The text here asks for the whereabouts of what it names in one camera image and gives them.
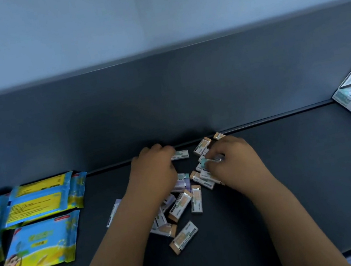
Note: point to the person's left forearm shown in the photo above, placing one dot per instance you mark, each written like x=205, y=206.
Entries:
x=116, y=258

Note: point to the person's right forearm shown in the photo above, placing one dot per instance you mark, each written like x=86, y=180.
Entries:
x=296, y=231

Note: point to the person's left hand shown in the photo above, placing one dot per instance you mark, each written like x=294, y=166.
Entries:
x=152, y=175

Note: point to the stack of blue yellow packets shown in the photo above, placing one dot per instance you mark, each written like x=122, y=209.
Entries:
x=42, y=240

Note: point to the dark grey shelf back panel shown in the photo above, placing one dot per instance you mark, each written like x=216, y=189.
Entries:
x=156, y=100

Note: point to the person's right hand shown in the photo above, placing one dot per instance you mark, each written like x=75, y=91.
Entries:
x=241, y=167

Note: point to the pile of small erasers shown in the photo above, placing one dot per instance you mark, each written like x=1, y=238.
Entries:
x=179, y=206

